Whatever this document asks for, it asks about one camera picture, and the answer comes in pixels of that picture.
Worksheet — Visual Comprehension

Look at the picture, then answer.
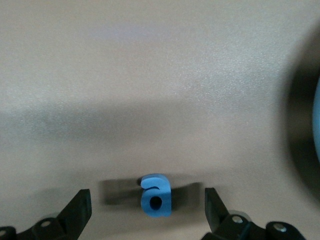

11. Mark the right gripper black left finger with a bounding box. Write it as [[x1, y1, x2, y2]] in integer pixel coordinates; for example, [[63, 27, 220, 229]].
[[17, 188, 93, 240]]

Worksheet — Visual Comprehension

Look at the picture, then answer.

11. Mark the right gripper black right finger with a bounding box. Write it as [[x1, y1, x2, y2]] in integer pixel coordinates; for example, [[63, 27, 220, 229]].
[[199, 187, 270, 240]]

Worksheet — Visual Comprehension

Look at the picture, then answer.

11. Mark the grey-blue foam letter a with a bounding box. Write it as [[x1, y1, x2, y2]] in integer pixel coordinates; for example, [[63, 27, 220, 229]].
[[139, 173, 173, 218]]

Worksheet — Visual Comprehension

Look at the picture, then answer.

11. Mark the blue round plate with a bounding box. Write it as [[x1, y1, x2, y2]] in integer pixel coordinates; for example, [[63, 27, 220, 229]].
[[312, 74, 320, 161]]

